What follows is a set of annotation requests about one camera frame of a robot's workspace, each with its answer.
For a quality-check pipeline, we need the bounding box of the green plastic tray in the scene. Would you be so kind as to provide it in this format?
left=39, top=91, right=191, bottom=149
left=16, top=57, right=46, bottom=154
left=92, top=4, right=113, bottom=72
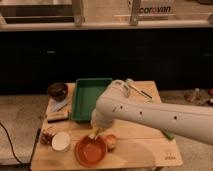
left=70, top=78, right=112, bottom=122

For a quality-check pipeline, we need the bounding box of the wooden block brush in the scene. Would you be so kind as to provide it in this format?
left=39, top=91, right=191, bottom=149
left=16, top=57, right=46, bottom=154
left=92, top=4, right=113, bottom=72
left=47, top=112, right=68, bottom=123

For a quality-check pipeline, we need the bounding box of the knife on cutting board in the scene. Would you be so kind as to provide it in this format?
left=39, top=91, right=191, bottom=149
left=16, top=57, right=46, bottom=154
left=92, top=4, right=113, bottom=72
left=51, top=102, right=67, bottom=112

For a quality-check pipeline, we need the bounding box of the brown small toy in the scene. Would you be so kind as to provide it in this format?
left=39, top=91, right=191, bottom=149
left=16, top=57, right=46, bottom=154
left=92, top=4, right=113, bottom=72
left=40, top=132, right=53, bottom=145

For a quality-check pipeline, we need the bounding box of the red bowl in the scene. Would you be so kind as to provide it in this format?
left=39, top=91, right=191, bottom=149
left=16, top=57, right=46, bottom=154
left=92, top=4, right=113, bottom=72
left=74, top=135, right=107, bottom=167

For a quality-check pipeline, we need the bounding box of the green cucumber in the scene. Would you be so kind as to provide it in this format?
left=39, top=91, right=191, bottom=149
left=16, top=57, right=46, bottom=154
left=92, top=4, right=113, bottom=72
left=162, top=131, right=174, bottom=140

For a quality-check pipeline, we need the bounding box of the orange peach fruit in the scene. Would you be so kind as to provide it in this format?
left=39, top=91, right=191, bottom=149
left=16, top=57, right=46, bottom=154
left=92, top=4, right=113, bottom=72
left=104, top=134, right=117, bottom=151

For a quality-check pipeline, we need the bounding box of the yellow banana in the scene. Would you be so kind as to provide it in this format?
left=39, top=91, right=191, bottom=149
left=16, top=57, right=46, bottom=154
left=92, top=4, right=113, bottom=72
left=88, top=129, right=100, bottom=140

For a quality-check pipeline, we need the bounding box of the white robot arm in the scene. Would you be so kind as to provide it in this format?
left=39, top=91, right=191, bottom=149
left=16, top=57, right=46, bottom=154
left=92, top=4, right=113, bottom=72
left=91, top=80, right=213, bottom=145

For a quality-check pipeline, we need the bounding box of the black cable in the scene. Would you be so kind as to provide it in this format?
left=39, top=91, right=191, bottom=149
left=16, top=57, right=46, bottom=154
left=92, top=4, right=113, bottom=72
left=0, top=122, right=26, bottom=166

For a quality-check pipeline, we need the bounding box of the cardboard box with logo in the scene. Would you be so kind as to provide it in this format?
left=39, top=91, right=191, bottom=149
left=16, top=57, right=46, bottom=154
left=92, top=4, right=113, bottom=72
left=138, top=0, right=174, bottom=16

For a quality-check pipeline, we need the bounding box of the dark brown bowl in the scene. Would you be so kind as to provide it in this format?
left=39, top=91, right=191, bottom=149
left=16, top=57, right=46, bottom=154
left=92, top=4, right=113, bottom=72
left=47, top=82, right=68, bottom=102

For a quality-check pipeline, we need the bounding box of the white cup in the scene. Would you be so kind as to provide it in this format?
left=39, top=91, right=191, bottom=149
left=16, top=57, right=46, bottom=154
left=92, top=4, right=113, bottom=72
left=52, top=132, right=70, bottom=152

